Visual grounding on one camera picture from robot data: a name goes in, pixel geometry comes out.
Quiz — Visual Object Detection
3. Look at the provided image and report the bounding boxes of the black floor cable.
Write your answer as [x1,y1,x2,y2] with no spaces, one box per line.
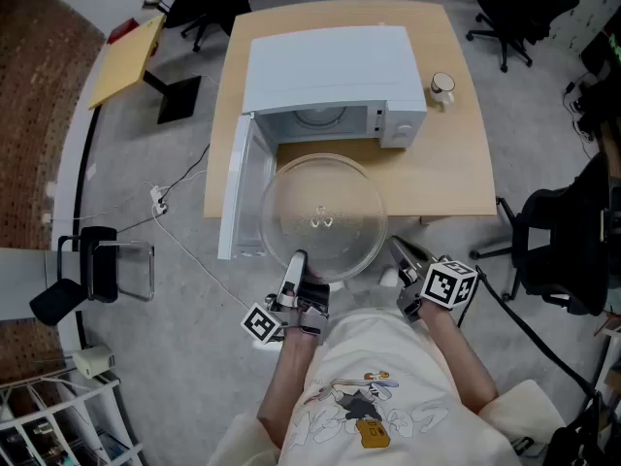
[565,73,601,159]

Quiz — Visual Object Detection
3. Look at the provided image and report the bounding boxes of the red box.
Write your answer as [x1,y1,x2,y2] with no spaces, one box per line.
[107,18,142,46]

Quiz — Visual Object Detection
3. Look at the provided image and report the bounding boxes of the beige box device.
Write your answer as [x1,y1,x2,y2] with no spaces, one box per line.
[71,345,116,379]

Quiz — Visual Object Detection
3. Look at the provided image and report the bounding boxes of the white wire shelf rack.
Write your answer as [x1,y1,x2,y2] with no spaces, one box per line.
[0,374,147,466]

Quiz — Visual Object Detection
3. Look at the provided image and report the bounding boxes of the white side shelf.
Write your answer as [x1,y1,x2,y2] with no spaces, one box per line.
[594,308,621,407]

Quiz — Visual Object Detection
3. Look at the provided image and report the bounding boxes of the person's right forearm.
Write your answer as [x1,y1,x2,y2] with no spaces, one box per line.
[416,303,499,415]

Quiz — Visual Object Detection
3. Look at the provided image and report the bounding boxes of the clear glass turntable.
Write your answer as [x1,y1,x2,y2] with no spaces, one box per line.
[258,152,389,283]

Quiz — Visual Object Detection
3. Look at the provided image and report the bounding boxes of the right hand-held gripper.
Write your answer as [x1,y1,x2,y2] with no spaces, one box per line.
[389,235,479,323]

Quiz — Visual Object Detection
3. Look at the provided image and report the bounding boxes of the person's cream printed t-shirt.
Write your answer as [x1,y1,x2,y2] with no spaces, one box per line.
[208,308,567,466]

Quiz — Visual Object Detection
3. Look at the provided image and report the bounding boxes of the white power strip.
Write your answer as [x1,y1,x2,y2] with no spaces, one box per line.
[148,185,170,216]

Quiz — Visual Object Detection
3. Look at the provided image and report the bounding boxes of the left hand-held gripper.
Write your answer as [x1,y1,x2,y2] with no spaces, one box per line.
[241,249,332,348]

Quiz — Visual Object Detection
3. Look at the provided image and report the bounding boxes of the black chrome cantilever chair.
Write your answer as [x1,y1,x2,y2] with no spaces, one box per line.
[28,225,156,328]

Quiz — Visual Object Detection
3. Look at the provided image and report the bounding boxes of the white power cable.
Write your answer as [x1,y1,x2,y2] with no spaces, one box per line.
[152,205,253,310]

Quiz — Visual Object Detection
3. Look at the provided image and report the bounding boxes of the black stand with cables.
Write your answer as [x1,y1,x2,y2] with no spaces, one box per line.
[455,267,621,466]

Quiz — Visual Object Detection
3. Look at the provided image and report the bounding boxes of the white mug dark rim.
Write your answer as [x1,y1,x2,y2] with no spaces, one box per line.
[429,71,457,106]

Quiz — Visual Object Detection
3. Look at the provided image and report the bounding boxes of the person's left forearm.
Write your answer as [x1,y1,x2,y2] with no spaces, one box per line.
[256,327,324,449]

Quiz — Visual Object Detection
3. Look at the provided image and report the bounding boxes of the white locker cabinet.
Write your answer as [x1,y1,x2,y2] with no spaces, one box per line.
[547,0,621,62]

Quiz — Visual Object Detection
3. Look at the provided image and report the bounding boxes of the thin white cable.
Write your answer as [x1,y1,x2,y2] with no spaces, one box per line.
[43,180,156,223]

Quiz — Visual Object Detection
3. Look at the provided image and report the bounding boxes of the yellow-top side table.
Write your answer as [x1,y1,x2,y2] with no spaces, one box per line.
[86,13,203,125]

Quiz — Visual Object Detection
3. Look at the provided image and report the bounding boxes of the black power cable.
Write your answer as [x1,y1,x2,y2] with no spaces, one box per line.
[159,143,211,208]

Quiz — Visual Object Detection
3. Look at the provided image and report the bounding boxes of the white microwave oven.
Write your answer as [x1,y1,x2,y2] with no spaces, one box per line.
[216,25,428,261]

